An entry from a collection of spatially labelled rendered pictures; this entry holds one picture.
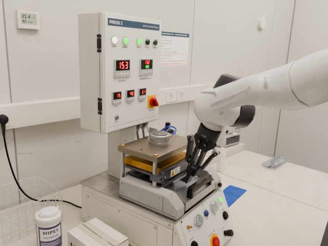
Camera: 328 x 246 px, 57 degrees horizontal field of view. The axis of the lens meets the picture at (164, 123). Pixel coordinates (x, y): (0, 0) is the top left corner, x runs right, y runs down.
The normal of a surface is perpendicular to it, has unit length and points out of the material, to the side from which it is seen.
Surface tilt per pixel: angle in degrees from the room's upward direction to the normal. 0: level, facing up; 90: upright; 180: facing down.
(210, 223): 65
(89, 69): 90
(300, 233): 0
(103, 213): 90
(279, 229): 0
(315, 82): 107
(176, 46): 90
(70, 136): 90
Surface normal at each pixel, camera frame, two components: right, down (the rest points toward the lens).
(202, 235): 0.75, -0.26
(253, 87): -0.77, -0.19
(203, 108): -0.77, 0.07
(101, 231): 0.04, -0.97
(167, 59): 0.72, 0.20
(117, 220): -0.58, 0.18
